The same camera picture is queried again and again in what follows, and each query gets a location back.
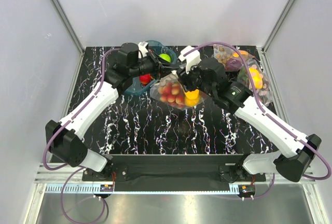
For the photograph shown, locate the aluminium frame post right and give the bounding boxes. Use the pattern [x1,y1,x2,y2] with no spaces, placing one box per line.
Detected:
[261,0,297,53]

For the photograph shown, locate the aluminium frame post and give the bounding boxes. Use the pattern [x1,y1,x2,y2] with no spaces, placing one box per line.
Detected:
[50,0,85,54]
[261,0,297,53]

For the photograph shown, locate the zip bag with purple food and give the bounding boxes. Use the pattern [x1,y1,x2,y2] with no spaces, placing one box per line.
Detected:
[213,44,243,72]

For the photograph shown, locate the red fake pomegranate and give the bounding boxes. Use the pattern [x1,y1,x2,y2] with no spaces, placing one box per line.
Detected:
[139,74,153,85]

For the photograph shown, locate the zip bag with yellow food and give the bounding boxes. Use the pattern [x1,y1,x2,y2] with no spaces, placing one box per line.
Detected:
[237,64,272,106]

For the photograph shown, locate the yellow fake bell pepper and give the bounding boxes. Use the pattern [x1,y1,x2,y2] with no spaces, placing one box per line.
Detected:
[184,89,200,107]

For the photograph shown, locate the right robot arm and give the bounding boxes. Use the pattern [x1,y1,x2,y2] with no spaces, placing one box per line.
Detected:
[177,58,321,182]

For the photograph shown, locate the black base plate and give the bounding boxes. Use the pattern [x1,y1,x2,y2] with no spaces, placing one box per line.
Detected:
[82,155,266,194]

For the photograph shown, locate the aluminium frame post left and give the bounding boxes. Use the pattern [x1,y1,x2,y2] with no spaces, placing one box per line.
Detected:
[50,0,85,54]

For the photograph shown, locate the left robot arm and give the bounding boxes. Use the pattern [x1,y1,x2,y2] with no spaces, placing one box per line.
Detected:
[43,41,162,180]

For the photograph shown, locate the aluminium front rail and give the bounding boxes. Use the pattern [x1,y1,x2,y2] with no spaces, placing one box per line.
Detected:
[33,163,317,196]

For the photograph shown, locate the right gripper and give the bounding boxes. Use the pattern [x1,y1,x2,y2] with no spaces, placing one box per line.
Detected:
[176,61,215,98]

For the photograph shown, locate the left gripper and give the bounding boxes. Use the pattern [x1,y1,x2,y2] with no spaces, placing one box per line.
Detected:
[130,50,180,81]

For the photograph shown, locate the teal transparent plastic tub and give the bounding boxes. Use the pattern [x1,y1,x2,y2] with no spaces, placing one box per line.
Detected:
[125,40,177,95]

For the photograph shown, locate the green fake apple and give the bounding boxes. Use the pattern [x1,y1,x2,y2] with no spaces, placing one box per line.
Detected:
[159,53,171,63]

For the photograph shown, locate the polka dot zip bag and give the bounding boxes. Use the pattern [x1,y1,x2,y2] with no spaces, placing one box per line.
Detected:
[150,74,208,110]

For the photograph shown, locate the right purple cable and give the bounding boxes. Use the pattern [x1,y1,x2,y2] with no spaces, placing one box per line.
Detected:
[184,41,332,200]

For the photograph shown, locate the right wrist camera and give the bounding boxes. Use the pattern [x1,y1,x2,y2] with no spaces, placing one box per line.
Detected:
[178,46,201,74]

